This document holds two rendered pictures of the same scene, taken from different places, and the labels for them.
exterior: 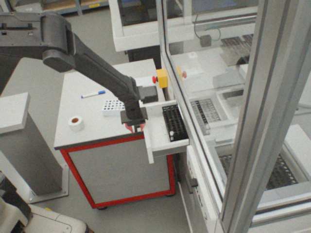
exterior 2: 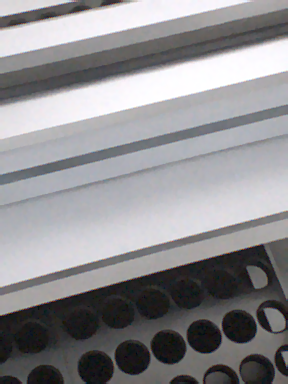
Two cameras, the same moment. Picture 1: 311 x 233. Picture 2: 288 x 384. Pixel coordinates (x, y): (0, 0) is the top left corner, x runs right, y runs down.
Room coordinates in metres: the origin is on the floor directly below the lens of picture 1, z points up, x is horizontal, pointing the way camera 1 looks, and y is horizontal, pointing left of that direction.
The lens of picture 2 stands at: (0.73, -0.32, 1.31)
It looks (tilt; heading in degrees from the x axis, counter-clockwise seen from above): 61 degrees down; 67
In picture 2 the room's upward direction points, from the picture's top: 10 degrees clockwise
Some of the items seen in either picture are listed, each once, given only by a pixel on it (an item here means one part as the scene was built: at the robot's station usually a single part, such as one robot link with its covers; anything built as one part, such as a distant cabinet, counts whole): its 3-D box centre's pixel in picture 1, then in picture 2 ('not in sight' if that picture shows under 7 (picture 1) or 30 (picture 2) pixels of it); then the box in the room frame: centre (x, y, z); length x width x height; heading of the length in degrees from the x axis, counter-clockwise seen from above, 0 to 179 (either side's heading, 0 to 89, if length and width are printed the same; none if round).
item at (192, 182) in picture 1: (192, 183); not in sight; (0.46, -0.09, 0.91); 0.07 x 0.04 x 0.01; 4
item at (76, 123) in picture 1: (76, 123); not in sight; (0.95, 0.40, 0.78); 0.07 x 0.07 x 0.04
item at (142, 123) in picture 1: (136, 123); not in sight; (0.73, 0.08, 0.94); 0.07 x 0.07 x 0.09; 5
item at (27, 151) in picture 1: (28, 152); not in sight; (1.15, 0.87, 0.38); 0.30 x 0.30 x 0.76; 7
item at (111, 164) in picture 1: (122, 139); not in sight; (1.16, 0.23, 0.38); 0.62 x 0.58 x 0.76; 4
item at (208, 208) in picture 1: (199, 186); not in sight; (0.46, -0.12, 0.87); 0.29 x 0.02 x 0.11; 4
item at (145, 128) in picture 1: (145, 128); not in sight; (0.77, 0.05, 0.87); 0.29 x 0.02 x 0.11; 4
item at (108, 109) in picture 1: (115, 107); not in sight; (1.04, 0.20, 0.78); 0.12 x 0.08 x 0.04; 83
